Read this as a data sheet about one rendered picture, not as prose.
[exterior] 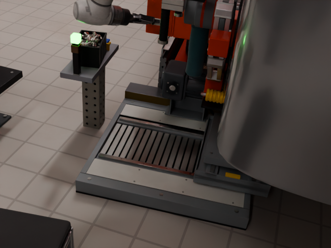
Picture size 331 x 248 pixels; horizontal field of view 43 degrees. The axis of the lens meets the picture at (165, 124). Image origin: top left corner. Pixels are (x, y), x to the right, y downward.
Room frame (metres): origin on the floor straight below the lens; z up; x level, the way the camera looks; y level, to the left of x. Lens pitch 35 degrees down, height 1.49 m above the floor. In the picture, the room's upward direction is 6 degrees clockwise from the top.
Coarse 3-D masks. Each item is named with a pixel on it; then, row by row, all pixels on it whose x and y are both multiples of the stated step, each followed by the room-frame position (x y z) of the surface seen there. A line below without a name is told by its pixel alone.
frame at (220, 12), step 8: (232, 0) 1.55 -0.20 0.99; (216, 8) 1.53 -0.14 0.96; (224, 8) 1.53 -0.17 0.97; (232, 8) 1.53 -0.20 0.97; (216, 16) 1.53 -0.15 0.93; (224, 16) 1.53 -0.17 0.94; (216, 24) 1.53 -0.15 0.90; (208, 56) 1.53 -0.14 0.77; (208, 64) 1.54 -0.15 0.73; (216, 64) 1.53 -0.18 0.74; (224, 64) 1.82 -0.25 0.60; (208, 72) 1.61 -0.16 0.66; (216, 72) 1.68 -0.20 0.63; (216, 80) 1.66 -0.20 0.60
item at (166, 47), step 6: (168, 36) 2.58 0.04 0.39; (168, 42) 2.48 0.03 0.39; (174, 42) 2.62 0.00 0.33; (162, 48) 2.39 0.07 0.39; (168, 48) 2.40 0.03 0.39; (174, 48) 2.64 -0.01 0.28; (162, 54) 2.39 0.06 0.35; (168, 54) 2.43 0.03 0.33; (162, 60) 2.38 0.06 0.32; (168, 60) 2.46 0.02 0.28
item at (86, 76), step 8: (112, 48) 2.19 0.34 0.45; (104, 56) 2.08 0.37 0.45; (112, 56) 2.14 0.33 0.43; (72, 64) 1.94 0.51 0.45; (104, 64) 2.01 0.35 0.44; (64, 72) 1.85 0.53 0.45; (72, 72) 1.86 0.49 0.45; (88, 72) 1.88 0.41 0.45; (96, 72) 1.89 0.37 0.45; (80, 80) 1.83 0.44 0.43; (88, 80) 1.83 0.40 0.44
